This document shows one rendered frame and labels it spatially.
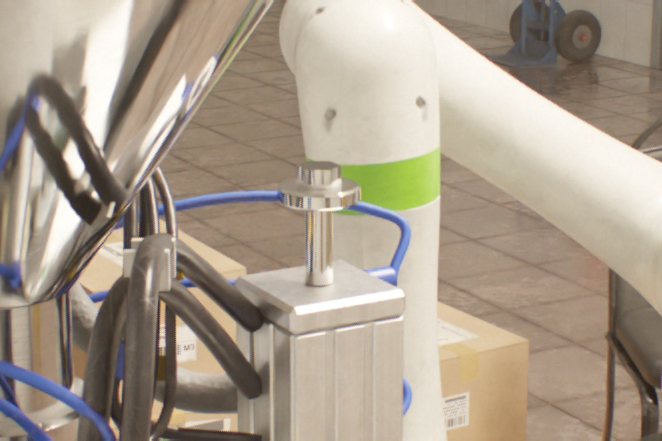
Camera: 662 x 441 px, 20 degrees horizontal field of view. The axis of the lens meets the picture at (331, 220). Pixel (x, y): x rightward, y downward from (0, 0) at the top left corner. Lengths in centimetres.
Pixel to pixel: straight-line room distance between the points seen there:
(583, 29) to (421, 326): 759
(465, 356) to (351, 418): 300
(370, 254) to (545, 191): 26
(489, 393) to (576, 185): 199
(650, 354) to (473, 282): 250
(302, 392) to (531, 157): 112
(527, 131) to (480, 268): 391
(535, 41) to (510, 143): 758
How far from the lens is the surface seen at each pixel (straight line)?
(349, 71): 152
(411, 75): 153
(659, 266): 172
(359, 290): 65
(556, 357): 488
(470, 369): 368
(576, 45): 915
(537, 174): 175
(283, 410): 65
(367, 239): 156
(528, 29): 941
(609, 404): 330
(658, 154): 331
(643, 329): 315
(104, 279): 330
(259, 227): 609
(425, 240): 158
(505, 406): 376
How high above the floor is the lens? 160
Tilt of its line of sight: 15 degrees down
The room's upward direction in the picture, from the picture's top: straight up
